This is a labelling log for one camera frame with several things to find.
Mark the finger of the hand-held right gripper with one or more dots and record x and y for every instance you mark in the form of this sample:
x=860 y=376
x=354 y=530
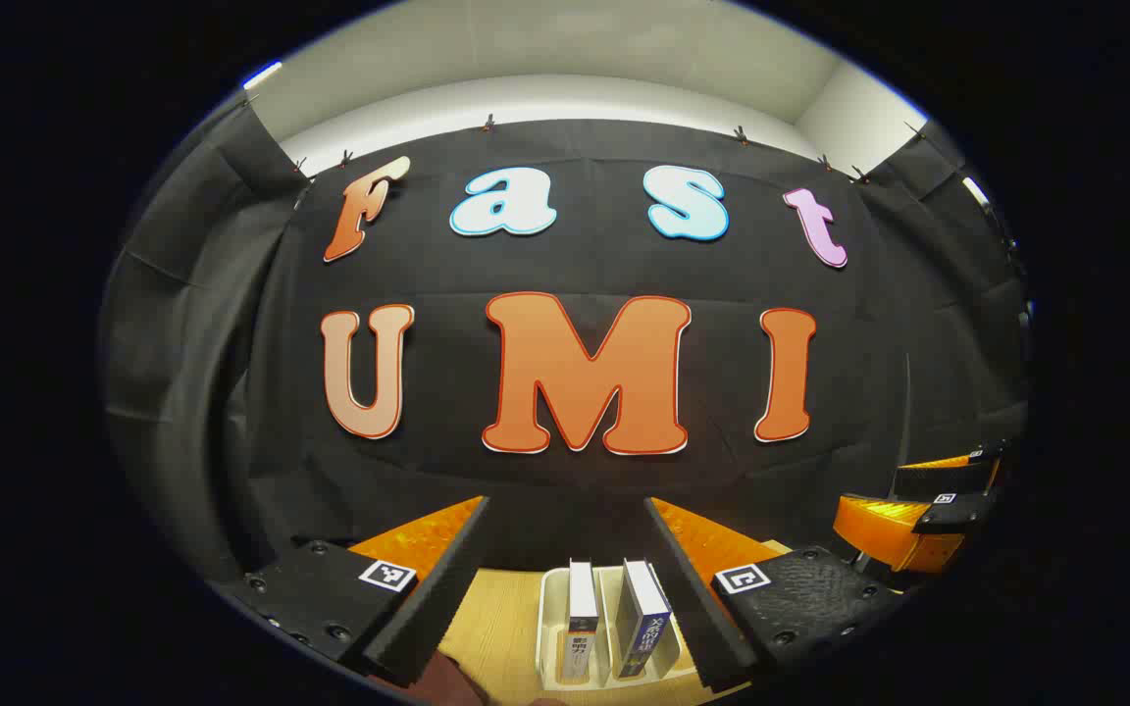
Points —
x=948 y=479
x=884 y=534

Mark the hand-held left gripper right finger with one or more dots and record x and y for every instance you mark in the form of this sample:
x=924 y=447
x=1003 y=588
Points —
x=688 y=598

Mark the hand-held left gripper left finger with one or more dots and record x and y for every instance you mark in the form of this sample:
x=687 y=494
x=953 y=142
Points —
x=437 y=598

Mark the blue cover book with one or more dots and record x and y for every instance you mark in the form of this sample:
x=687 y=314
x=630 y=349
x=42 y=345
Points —
x=643 y=618

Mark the white bookshelf rack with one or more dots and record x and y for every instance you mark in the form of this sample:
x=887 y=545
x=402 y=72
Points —
x=610 y=628

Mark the red-brown schoolbag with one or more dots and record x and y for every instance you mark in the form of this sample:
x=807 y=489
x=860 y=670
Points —
x=447 y=683

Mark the grey portrait cover book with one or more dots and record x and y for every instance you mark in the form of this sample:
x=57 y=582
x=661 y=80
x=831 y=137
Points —
x=582 y=608

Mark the black backdrop cloth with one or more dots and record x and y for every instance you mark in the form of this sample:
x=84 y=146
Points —
x=604 y=265

